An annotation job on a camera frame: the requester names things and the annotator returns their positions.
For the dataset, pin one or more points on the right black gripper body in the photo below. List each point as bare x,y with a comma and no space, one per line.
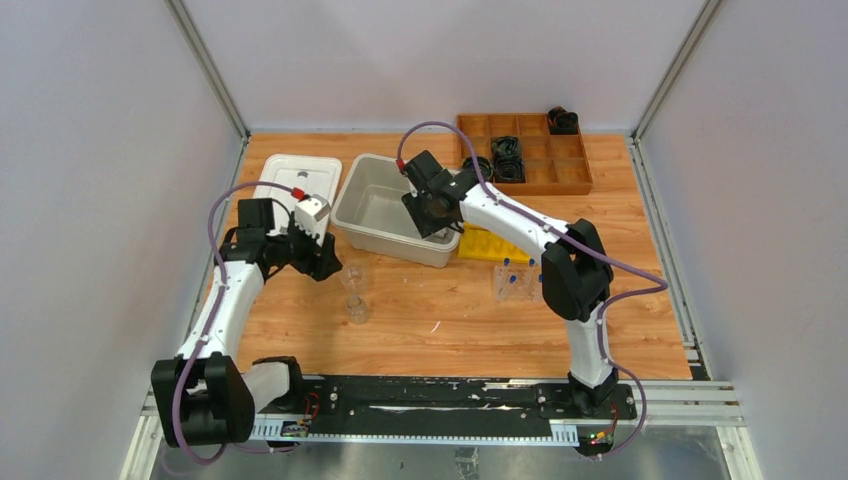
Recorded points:
424,214

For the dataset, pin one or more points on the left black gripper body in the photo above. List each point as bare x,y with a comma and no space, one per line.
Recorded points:
321,254

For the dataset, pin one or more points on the beige plastic bin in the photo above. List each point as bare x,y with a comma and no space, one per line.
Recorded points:
370,212

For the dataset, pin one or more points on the white plastic lid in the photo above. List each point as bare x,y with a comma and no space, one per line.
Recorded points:
314,175

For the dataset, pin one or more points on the small glass flask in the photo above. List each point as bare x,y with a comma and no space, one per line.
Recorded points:
357,309

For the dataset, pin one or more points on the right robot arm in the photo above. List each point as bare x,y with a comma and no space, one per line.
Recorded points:
575,281

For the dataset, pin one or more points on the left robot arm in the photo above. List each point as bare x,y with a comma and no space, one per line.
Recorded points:
201,396

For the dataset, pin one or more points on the yellow test tube rack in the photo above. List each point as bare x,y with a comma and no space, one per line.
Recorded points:
480,244

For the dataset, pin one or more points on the clear plastic tube rack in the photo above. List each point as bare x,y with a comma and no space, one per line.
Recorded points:
524,291

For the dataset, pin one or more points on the wooden compartment tray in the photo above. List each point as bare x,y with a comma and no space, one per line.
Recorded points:
519,156

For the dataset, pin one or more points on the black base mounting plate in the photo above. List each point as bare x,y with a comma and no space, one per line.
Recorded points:
438,408

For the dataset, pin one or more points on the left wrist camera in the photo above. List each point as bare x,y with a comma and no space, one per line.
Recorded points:
311,217

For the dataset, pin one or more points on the black strap coil corner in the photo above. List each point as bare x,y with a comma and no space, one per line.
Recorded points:
562,122

